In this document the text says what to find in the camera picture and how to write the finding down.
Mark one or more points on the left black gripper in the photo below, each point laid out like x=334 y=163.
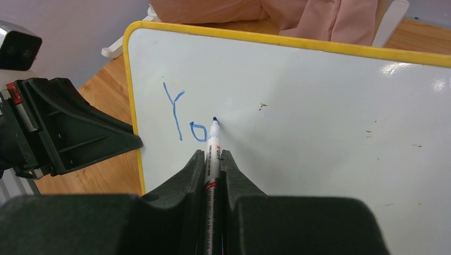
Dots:
x=70 y=133

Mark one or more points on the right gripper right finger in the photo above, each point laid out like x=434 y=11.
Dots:
x=257 y=223

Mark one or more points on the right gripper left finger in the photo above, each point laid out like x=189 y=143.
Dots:
x=163 y=221

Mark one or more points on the white blue whiteboard marker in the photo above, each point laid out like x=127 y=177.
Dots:
x=211 y=240

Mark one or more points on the yellow framed whiteboard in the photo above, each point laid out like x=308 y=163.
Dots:
x=301 y=117

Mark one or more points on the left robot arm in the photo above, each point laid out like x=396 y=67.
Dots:
x=48 y=128

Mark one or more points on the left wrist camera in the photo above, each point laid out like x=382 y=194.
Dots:
x=19 y=49

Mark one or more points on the pink drawstring shorts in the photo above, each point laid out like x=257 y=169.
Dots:
x=344 y=21

